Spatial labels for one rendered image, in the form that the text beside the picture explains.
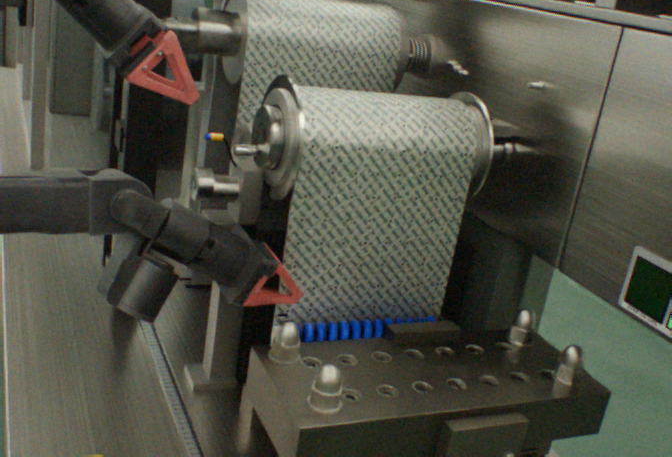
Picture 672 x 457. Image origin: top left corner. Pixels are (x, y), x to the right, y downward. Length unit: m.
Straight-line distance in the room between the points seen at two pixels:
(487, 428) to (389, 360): 0.14
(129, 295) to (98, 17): 0.28
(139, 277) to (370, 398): 0.27
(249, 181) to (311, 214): 0.09
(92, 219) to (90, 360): 0.35
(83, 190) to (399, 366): 0.40
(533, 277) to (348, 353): 0.48
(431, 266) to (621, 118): 0.29
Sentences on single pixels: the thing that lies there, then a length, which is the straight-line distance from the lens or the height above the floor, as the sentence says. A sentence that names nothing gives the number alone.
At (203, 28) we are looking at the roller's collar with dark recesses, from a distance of 1.07.
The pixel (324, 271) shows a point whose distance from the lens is 0.91.
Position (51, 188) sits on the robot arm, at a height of 1.21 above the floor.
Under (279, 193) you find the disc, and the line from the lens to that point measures 0.88.
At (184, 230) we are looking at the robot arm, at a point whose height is 1.17.
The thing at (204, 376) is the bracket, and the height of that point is 0.91.
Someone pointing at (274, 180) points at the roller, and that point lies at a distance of 0.89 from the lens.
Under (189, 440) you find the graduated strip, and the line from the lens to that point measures 0.94.
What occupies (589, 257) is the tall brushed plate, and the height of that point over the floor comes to 1.18.
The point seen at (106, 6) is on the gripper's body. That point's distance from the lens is 0.81.
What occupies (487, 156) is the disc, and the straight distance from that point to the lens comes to 0.96.
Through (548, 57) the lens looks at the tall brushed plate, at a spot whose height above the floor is 1.39.
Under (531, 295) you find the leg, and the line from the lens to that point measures 1.30.
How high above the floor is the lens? 1.46
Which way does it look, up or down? 18 degrees down
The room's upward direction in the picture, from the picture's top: 9 degrees clockwise
